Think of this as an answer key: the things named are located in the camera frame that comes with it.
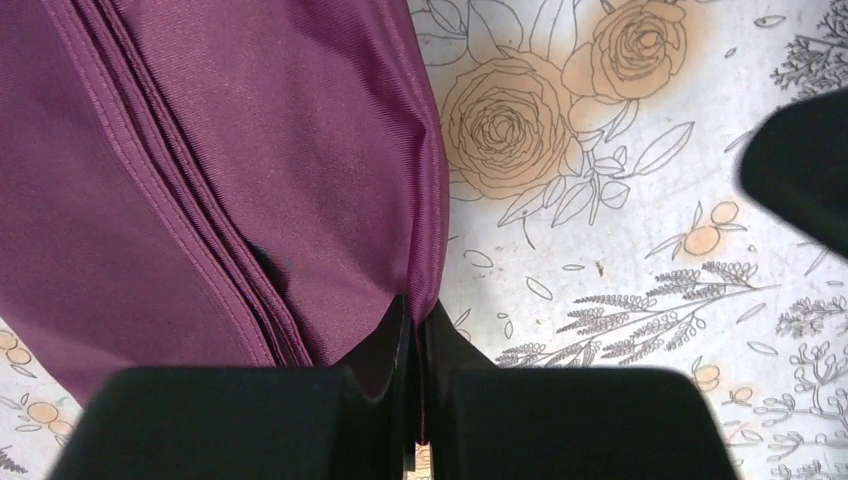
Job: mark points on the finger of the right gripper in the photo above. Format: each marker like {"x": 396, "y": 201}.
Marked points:
{"x": 795, "y": 165}

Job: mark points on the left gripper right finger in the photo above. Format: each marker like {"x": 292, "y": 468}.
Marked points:
{"x": 575, "y": 423}

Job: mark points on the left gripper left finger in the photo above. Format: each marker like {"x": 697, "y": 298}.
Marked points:
{"x": 346, "y": 421}

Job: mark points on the purple satin napkin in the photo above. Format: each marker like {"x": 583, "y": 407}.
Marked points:
{"x": 213, "y": 182}

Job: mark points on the floral tablecloth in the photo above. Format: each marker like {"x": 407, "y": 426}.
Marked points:
{"x": 594, "y": 221}

